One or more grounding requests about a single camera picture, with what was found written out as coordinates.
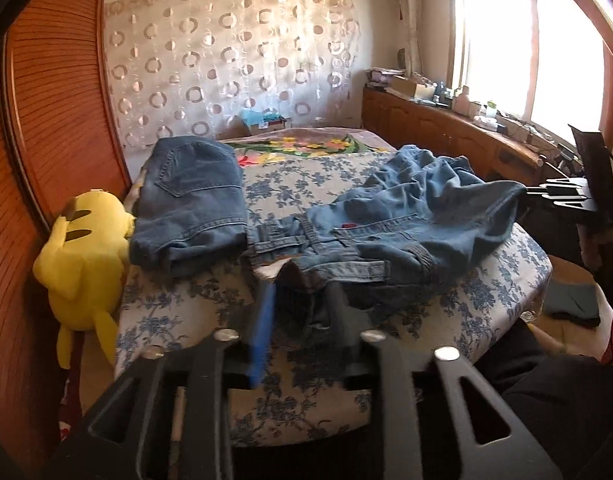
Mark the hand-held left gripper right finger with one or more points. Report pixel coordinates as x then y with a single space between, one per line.
342 325

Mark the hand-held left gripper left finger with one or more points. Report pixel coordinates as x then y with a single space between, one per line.
264 330

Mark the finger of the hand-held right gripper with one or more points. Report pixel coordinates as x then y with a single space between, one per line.
556 189
573 203

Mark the blue jeans pants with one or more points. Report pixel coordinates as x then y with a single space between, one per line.
406 230
191 200

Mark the folded blue jeans pants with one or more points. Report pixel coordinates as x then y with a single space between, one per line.
191 200

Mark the dark green cloth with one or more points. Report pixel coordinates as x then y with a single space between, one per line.
571 305

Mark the white plastic bottle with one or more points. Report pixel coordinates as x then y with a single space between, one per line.
462 101

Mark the wooden window cabinet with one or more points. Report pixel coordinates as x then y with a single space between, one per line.
436 125

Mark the bed with blue floral sheet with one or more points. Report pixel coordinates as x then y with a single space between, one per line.
296 180

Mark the bright window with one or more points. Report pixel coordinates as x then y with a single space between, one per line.
516 40

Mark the beige cardboard box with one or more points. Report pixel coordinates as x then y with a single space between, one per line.
411 87

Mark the colourful flower blanket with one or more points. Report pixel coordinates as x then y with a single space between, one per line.
306 147

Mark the yellow plush toy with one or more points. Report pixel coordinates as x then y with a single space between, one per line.
86 260

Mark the person's black trouser leg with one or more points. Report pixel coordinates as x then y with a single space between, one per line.
546 400

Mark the beige window curtain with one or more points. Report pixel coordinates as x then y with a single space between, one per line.
406 15

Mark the circle-patterned sheer curtain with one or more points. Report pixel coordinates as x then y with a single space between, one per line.
221 50

